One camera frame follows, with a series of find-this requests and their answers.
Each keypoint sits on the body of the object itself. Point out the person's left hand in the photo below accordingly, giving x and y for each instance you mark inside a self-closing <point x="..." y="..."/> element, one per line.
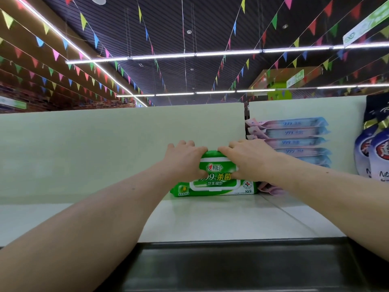
<point x="185" y="161"/>

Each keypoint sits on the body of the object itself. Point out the person's right hand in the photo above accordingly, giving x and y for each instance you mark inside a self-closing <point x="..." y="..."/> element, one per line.
<point x="252" y="160"/>

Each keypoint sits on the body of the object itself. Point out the large green wipes pack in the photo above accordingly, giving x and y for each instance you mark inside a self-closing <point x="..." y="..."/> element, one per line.
<point x="216" y="185"/>

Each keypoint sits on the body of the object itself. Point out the pink blue packet stack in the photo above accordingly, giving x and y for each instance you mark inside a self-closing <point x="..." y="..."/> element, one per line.
<point x="292" y="132"/>

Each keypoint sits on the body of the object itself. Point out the metal store shelving unit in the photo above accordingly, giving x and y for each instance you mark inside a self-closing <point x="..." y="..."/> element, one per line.
<point x="91" y="155"/>

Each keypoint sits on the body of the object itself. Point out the person's left forearm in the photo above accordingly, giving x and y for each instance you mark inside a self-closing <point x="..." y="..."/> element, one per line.
<point x="79" y="234"/>

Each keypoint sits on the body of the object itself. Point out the person's right forearm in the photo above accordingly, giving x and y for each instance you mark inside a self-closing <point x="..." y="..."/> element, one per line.
<point x="340" y="203"/>

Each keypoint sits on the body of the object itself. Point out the short ceiling light strip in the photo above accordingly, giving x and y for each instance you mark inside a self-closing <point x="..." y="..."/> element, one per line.
<point x="255" y="90"/>

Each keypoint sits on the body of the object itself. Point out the green yellow store sign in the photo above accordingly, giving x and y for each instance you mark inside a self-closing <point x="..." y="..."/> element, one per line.
<point x="279" y="88"/>

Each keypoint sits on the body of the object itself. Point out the long ceiling light strip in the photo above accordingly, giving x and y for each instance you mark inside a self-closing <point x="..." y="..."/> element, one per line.
<point x="231" y="53"/>

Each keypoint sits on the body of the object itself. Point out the white blue red logo packet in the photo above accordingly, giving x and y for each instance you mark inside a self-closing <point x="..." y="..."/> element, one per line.
<point x="363" y="152"/>
<point x="380" y="158"/>

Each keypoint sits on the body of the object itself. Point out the diagonal ceiling light strip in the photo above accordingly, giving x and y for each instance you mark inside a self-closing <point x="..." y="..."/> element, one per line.
<point x="103" y="73"/>

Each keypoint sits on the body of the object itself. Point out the white green hanging sign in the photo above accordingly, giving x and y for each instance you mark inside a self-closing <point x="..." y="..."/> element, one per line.
<point x="368" y="24"/>

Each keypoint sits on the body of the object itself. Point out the green wall sign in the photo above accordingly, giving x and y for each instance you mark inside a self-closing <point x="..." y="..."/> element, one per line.
<point x="12" y="102"/>

